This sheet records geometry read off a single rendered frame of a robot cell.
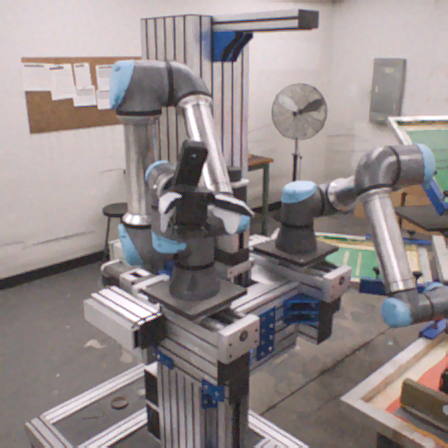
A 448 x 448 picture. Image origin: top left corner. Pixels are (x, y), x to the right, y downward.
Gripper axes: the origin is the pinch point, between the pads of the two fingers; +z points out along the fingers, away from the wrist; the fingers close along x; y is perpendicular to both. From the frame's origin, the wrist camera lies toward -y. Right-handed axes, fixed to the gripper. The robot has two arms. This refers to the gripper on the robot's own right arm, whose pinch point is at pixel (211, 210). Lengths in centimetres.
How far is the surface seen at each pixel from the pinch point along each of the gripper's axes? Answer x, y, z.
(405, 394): -72, 57, -20
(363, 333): -200, 142, -192
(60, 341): 8, 171, -254
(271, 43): -227, -71, -489
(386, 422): -62, 61, -15
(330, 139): -356, 37, -529
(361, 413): -59, 62, -21
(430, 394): -74, 53, -14
